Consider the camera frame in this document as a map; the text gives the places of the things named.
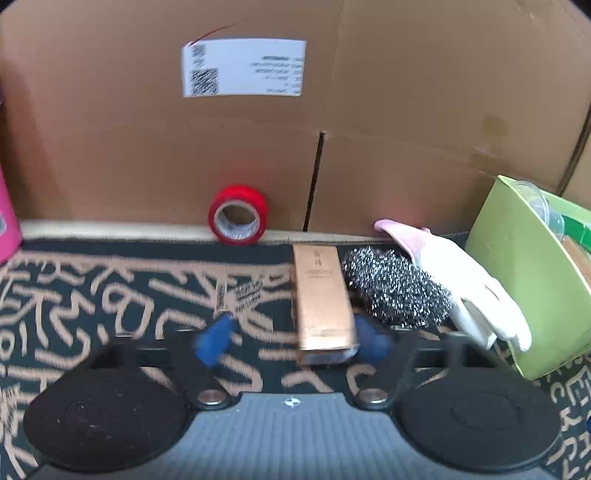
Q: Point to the red tape roll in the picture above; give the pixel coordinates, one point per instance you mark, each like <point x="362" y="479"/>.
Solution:
<point x="238" y="198"/>

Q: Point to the white glove with pink cuff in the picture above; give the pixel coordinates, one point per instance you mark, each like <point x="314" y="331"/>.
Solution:
<point x="466" y="277"/>

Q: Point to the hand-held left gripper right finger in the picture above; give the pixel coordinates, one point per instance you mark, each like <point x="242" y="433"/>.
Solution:
<point x="371" y="342"/>

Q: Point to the light green box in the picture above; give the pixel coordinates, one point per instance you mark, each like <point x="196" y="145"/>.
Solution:
<point x="517" y="277"/>

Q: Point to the large brown cardboard box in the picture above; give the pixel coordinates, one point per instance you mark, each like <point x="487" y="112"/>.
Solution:
<point x="392" y="115"/>

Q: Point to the clear plastic cup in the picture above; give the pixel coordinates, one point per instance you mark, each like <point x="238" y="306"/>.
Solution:
<point x="538" y="203"/>

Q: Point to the white shipping label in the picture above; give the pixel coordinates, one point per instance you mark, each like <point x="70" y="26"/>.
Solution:
<point x="244" y="67"/>

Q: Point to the copper coloured box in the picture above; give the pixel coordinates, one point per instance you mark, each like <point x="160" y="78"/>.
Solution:
<point x="323" y="300"/>

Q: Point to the steel wool scrubber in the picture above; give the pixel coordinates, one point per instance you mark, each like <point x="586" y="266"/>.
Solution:
<point x="397" y="290"/>

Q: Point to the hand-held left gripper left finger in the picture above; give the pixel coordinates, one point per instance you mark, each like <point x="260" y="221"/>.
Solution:
<point x="212" y="340"/>

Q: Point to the pink bottle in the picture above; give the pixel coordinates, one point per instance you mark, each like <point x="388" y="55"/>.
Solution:
<point x="8" y="221"/>

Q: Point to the black patterned mat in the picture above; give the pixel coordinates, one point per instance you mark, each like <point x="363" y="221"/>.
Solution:
<point x="92" y="286"/>

